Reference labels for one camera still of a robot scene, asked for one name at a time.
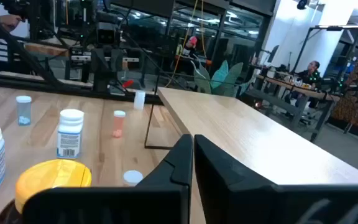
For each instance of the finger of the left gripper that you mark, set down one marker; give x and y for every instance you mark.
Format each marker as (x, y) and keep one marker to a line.
(99, 62)
(117, 60)

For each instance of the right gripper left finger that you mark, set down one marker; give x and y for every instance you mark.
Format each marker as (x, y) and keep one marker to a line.
(120, 205)

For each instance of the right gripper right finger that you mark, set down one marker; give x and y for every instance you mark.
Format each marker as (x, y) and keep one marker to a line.
(259, 205)

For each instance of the pink vial white cap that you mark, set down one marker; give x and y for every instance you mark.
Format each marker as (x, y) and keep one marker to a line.
(132, 177)
(119, 123)

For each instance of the white translucent vial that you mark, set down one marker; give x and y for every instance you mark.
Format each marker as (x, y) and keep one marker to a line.
(139, 100)

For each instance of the amber bottle yellow lid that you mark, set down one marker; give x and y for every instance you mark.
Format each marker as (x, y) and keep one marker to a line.
(51, 175)

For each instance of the blue vial white cap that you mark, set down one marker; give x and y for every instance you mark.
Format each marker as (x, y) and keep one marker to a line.
(23, 112)

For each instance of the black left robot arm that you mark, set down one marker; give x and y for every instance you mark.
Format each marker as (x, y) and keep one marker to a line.
(104, 84)

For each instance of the wooden shelf black legs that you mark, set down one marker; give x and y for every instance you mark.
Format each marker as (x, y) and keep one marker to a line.
(259, 140)

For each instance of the person's hand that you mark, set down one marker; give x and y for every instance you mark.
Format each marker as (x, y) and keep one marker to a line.
(9, 21)

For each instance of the wooden desk black legs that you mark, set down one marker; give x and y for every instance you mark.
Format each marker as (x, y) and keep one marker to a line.
(317, 93)

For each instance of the person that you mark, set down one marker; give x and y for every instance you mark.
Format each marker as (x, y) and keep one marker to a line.
(310, 73)

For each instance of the black stand with light bar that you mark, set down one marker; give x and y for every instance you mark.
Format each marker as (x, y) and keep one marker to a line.
(337, 27)

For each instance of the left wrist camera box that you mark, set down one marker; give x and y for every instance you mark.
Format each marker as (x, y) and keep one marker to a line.
(106, 33)

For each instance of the black aluminium rig frame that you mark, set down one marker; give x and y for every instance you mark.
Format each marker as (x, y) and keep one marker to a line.
(26, 81)

